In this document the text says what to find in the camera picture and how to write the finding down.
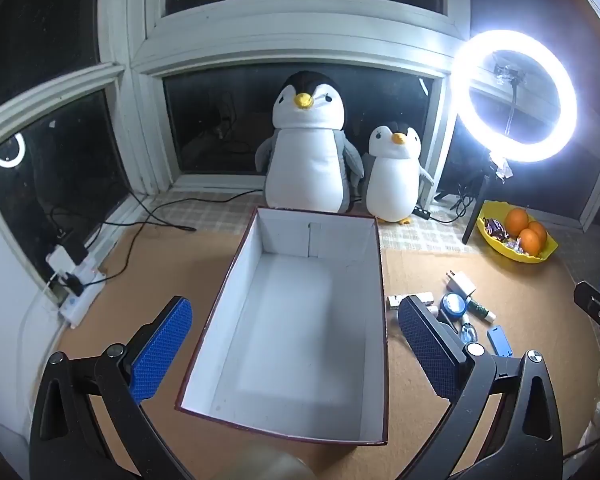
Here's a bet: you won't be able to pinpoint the white ring light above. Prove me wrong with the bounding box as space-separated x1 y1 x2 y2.
451 30 578 163

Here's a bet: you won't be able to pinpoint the black ring light tripod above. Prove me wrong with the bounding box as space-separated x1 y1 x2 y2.
462 157 511 246

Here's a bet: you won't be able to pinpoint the white power strip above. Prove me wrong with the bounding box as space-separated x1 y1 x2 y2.
57 265 107 330

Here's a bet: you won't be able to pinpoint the brown mat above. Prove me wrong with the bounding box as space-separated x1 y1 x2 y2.
30 210 600 480

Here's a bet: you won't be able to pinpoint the black cable with loose end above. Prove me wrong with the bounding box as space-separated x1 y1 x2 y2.
87 191 197 261

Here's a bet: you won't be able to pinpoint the black cable bundle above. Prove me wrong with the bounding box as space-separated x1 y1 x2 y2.
432 182 481 223

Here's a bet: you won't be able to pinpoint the yellow fruit bowl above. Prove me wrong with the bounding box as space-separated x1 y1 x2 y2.
477 200 559 264

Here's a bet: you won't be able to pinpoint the green white lip balm tube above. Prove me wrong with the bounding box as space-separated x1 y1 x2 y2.
467 298 497 322

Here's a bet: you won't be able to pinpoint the long black cable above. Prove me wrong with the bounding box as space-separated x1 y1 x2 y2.
82 189 265 291

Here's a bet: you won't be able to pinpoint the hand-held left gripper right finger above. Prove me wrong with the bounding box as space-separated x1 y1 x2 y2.
397 295 563 480

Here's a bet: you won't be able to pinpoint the white cardboard box red rim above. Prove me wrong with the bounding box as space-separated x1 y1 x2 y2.
175 206 388 447

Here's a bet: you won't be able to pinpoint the white charger block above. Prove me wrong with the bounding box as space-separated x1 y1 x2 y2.
46 246 78 273

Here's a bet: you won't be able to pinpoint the blue round lid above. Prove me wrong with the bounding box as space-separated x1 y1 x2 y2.
441 293 468 318

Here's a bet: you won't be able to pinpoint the dark wrapped candies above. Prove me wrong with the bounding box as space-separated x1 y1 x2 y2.
482 217 511 242

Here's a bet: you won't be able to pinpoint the black plug adapter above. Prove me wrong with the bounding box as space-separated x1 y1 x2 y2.
60 272 86 297

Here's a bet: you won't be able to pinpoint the large penguin plush toy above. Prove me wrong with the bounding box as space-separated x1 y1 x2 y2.
256 71 365 213

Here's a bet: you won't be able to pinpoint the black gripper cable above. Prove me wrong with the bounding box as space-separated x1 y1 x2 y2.
562 440 600 461

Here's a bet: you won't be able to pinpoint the white window frame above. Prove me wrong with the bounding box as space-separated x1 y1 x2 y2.
0 0 600 231

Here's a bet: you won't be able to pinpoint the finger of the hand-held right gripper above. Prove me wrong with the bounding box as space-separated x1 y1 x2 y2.
573 281 600 333

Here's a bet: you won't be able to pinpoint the white cable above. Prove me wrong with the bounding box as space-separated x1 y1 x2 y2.
16 272 63 361

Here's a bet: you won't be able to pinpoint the white wall adapter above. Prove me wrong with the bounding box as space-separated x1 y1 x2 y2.
446 270 477 301

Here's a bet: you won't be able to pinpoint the plaid cloth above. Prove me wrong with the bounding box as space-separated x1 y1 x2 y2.
150 187 486 253

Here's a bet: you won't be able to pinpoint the small penguin plush toy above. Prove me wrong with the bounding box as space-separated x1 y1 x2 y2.
362 122 435 225

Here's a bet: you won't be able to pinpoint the black charger block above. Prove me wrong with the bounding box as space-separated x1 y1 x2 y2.
55 230 88 263

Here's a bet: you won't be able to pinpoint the patterned lighter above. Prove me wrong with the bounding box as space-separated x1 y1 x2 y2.
387 292 433 308

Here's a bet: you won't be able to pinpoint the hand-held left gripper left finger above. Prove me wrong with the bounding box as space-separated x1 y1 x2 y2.
28 296 193 480

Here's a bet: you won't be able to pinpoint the blue phone stand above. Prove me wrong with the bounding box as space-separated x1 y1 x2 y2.
486 325 512 358

